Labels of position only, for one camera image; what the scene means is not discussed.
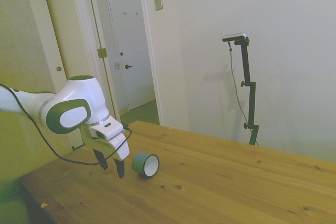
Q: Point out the white door frame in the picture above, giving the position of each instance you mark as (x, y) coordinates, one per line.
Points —
(147, 51)

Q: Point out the white closed door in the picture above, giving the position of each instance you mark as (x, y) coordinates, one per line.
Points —
(131, 37)

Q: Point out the black camera stand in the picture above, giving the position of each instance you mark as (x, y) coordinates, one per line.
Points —
(231, 61)

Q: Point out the black and silver stereo camera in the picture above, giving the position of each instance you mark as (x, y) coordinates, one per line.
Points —
(233, 37)

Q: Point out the cream open door leaf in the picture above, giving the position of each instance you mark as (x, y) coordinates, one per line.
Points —
(71, 37)

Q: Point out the teal enamel mug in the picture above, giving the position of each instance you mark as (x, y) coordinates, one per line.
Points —
(139, 163)

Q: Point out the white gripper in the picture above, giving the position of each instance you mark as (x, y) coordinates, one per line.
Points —
(119, 148)

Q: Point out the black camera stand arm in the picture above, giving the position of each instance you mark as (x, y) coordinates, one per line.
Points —
(252, 103)

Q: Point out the brass door hinge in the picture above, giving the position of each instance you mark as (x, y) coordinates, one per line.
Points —
(102, 53)

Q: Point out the brass latch plate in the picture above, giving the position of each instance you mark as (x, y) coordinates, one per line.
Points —
(117, 64)

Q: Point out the beige wall switch plate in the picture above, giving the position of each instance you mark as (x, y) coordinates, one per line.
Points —
(158, 1)

